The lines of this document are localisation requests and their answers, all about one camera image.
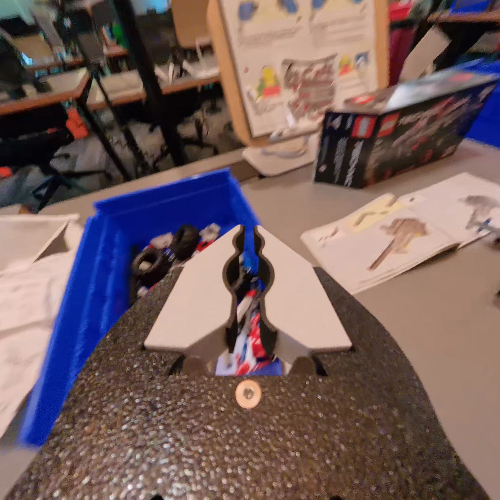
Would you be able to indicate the wooden board with instruction sheet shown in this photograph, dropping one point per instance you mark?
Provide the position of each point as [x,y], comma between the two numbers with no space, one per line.
[273,47]

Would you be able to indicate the black toy tire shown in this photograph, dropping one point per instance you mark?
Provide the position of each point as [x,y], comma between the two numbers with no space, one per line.
[186,239]
[137,269]

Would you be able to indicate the blue storage crate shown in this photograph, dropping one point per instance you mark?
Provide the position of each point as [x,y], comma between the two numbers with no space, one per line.
[486,117]

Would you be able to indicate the blue plastic bin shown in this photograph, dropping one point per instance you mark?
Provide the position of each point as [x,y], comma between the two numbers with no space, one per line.
[97,281]

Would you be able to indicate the white stand base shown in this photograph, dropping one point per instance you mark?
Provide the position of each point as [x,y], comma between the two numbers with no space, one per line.
[281,156]

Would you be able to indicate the white printed paper sheets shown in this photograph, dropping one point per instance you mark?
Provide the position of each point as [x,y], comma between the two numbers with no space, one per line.
[31,312]

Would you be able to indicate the open instruction booklet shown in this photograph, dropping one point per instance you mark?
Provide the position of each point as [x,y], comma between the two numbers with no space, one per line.
[390,254]

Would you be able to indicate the black tripod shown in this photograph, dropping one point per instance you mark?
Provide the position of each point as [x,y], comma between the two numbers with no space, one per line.
[99,90]

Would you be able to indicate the orange tool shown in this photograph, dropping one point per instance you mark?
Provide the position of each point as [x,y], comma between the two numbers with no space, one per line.
[76,123]

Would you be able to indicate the wooden chair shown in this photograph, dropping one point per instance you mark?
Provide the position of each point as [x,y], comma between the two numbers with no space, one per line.
[191,23]

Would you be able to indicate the dark toy set box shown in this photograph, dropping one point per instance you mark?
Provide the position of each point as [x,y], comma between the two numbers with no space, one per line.
[390,152]

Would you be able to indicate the pile of toy brick pieces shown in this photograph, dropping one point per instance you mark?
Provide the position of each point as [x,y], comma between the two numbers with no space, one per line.
[254,343]

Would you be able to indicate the wooden table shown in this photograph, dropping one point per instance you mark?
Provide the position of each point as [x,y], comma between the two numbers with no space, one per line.
[125,88]
[47,88]

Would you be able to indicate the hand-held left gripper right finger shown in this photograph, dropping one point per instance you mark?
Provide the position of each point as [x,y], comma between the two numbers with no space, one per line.
[304,312]

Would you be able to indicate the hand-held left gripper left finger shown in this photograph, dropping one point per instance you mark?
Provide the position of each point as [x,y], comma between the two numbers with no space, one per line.
[195,308]

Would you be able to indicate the white cardboard box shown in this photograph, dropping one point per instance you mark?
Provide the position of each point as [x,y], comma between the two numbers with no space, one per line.
[23,234]

